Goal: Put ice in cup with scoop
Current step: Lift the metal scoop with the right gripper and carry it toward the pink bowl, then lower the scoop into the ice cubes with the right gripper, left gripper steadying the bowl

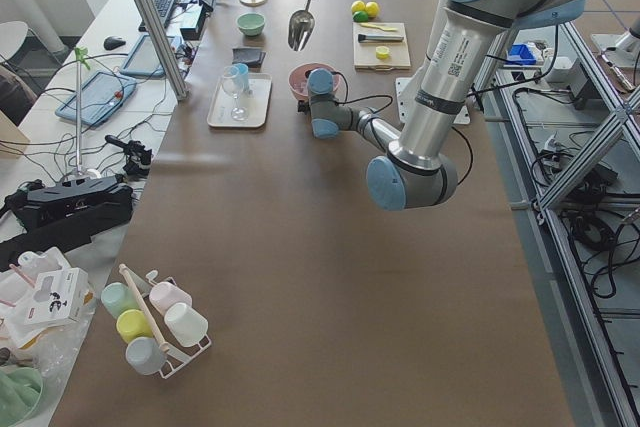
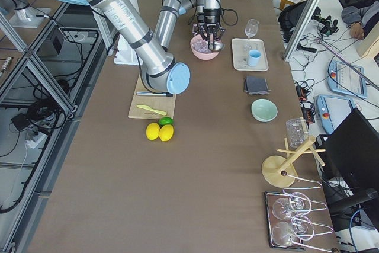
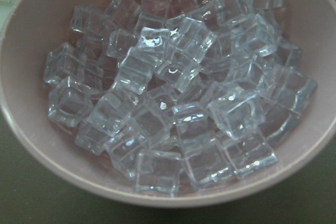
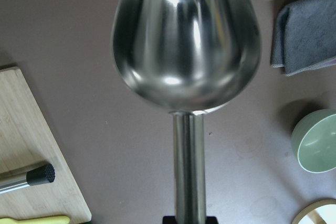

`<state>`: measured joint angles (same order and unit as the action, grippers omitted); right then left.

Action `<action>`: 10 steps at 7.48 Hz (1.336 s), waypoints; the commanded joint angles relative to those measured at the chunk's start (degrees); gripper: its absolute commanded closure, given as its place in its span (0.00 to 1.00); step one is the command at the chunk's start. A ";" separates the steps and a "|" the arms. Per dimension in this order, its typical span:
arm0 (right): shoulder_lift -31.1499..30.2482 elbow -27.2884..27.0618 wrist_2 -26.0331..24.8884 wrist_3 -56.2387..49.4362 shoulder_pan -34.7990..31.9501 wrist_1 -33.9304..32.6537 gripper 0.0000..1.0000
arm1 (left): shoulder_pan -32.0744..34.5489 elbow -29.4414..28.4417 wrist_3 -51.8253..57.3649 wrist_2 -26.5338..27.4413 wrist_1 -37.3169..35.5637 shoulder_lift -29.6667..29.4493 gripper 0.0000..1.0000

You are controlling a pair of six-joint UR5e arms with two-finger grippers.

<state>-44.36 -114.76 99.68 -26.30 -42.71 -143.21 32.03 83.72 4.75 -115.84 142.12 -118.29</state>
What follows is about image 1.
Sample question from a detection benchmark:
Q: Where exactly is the light blue cup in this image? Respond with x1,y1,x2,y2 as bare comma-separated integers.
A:
234,63,252,95

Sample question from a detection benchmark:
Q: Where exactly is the black computer mouse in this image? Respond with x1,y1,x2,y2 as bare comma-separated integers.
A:
103,36,126,51

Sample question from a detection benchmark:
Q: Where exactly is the bamboo cutting board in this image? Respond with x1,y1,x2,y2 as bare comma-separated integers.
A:
353,22,412,70

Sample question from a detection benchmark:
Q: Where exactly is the grey blue cup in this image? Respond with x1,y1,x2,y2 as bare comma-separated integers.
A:
125,337,167,375

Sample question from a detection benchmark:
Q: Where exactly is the steel muddler black tip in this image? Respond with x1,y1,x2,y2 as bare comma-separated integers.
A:
357,33,404,43

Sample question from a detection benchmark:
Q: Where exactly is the blue teach pendant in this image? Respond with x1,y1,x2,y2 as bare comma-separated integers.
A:
80,71,138,127
120,33,165,79

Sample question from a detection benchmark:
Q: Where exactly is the pile of clear ice cubes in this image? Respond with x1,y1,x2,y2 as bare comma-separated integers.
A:
295,79,308,93

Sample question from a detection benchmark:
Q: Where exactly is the blue teach pendant far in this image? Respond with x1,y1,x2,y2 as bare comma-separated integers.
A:
120,33,165,79

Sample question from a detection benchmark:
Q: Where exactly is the white wire cup rack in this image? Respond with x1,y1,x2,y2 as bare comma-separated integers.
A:
118,264,213,379

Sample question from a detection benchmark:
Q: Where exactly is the yellow lemon upper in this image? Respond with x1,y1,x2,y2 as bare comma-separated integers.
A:
351,0,366,13

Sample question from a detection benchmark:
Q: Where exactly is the grey folded cloth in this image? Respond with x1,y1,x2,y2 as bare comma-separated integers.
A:
232,47,266,68

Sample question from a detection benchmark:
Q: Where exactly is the yellow lemon lower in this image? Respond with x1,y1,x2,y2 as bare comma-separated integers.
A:
365,1,380,19

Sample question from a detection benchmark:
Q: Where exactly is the clear wine glass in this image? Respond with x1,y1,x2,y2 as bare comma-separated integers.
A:
221,65,248,122

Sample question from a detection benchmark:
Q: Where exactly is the yellow lemon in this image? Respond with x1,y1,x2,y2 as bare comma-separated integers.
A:
365,1,380,19
351,0,366,13

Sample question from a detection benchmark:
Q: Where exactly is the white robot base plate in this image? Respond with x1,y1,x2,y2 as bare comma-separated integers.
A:
395,77,471,126

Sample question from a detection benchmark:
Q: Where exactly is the black camera device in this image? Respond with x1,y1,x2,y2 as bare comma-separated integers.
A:
1,175,133,236

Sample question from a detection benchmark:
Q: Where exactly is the blue teach pendant near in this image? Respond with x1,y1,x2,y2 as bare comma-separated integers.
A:
80,71,138,127

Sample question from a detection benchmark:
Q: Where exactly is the green bowl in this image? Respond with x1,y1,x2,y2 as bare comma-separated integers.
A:
236,12,266,37

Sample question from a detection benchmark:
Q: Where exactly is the mint green cup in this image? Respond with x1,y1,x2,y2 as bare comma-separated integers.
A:
100,282,138,320

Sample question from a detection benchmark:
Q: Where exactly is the steel ice scoop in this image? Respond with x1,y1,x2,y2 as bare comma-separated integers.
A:
288,0,315,52

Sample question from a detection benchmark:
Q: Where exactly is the pink cup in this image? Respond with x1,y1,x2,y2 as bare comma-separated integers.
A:
149,281,192,315

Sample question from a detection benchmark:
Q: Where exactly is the black keyboard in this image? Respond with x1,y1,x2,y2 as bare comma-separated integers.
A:
153,0,179,28

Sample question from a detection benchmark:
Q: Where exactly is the yellow cup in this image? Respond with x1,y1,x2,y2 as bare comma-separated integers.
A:
116,309,153,344

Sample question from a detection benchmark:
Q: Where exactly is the pink bowl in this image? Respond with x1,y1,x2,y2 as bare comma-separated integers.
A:
288,62,341,101

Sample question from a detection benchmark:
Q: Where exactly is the white cup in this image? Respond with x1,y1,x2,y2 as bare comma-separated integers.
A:
164,302,209,347

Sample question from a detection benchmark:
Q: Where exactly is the blue parts bin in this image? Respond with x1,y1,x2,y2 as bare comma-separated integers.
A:
507,44,536,65

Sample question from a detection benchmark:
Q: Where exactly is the half lemon slice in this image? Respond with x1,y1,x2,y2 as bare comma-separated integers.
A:
375,45,390,59

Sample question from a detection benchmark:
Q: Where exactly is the green lime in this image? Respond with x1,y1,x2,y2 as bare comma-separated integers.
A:
352,11,369,23

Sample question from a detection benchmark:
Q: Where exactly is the white product box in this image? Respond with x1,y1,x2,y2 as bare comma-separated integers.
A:
22,268,89,327

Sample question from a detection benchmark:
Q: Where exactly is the yellow plastic knife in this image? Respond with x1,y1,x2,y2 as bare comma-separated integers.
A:
359,22,398,32

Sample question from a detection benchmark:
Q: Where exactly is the cream rabbit tray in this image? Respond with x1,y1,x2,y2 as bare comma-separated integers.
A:
207,73,272,129

